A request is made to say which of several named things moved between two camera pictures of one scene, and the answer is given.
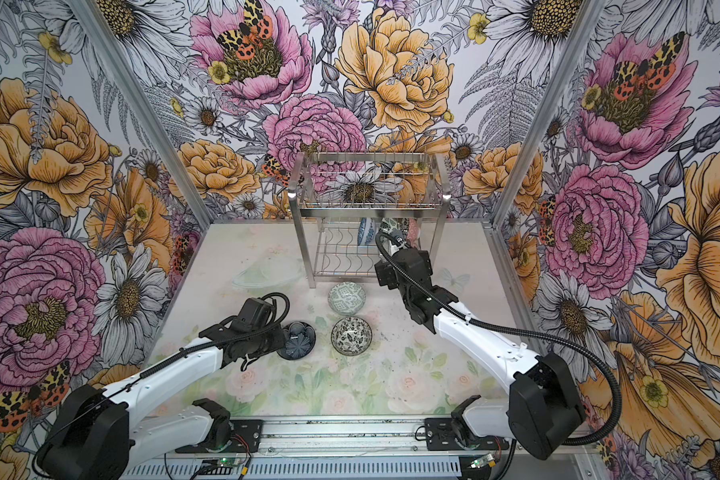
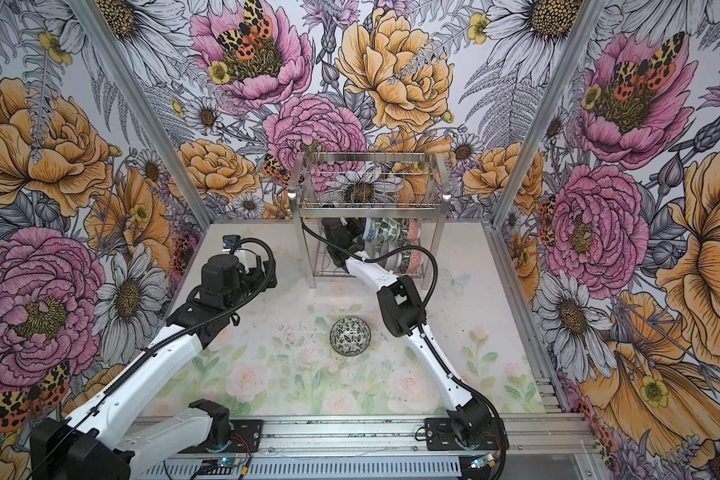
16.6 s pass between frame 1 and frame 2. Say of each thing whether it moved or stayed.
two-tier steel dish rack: stayed
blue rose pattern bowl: stayed
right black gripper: moved
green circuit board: stayed
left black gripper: moved
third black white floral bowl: stayed
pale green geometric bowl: moved
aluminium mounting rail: stayed
